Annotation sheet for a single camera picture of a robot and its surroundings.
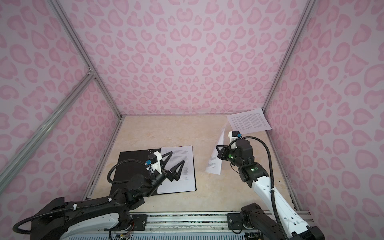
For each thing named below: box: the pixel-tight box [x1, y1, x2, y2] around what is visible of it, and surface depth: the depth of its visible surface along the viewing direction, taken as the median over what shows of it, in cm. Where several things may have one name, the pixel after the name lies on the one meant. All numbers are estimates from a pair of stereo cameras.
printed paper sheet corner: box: [226, 108, 272, 134], surface depth 120 cm
